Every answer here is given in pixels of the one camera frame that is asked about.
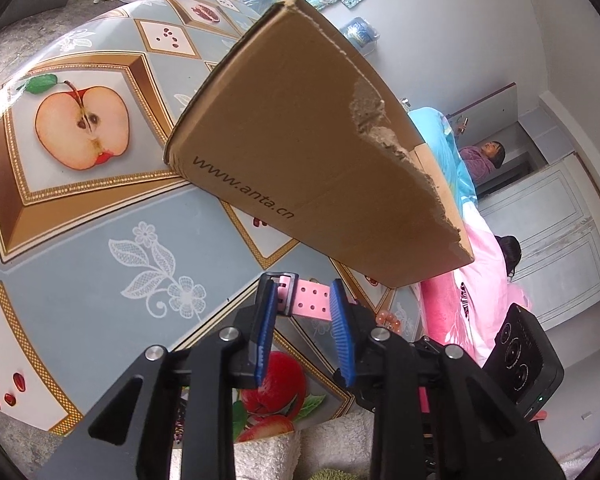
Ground white cabinet doors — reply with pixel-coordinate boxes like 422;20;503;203
480;152;600;326

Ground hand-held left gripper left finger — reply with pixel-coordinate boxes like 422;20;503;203
37;274;281;480

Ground white fluffy cloth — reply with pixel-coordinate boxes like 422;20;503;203
232;427;376;480

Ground black and pink smartwatch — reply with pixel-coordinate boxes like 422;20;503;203
275;272;361;318

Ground pink floral blanket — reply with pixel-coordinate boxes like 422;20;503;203
415;200;536;361

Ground orange pink bead bracelet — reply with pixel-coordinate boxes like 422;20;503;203
375;310;406;333

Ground blue water jug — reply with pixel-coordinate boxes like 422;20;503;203
342;16;381;56

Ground green fuzzy cloth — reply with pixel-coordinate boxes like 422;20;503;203
312;467;376;480

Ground fruit printed tablecloth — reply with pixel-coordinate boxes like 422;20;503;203
0;0;426;443

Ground brown cardboard box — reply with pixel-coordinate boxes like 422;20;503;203
163;0;476;289

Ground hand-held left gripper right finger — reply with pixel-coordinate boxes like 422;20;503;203
330;280;566;480

